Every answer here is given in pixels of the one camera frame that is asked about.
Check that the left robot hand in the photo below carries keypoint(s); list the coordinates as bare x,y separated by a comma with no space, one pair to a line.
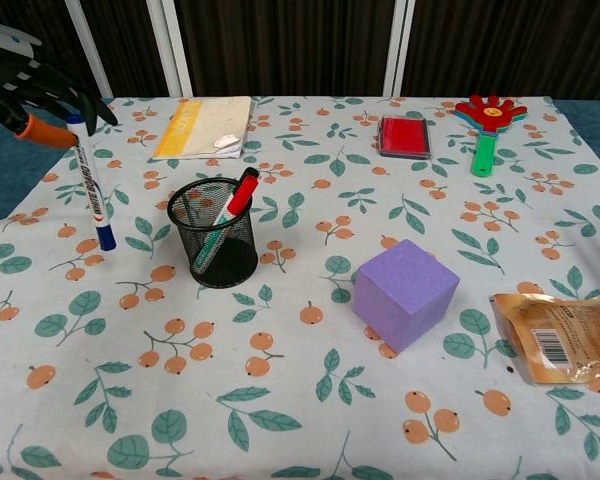
30,85

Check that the blue-capped whiteboard marker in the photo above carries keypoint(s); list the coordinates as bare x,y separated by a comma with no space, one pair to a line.
92,190

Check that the red-capped whiteboard marker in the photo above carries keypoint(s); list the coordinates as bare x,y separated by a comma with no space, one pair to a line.
242,195

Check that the black mesh pen holder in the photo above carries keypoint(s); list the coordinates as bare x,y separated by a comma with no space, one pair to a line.
230,267

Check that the yellow and cream notebook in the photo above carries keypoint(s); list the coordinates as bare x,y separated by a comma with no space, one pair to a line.
200,125

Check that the red ink pad case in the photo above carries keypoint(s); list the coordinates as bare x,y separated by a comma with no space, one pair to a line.
405,136

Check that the floral fruit-print tablecloth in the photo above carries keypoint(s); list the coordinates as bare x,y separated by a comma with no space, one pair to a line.
300,400

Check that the purple foam cube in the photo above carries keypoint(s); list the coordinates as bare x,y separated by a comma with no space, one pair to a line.
400,300

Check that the colourful hand clapper toy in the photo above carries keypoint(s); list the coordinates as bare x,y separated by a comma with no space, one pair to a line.
490,112

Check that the brown snack pouch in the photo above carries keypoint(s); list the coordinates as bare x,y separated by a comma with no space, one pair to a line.
555,340

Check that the white metal frame post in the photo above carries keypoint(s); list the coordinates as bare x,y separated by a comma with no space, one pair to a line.
87,47
399,47

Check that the white double frame post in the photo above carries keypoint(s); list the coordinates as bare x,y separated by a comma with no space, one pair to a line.
172,47

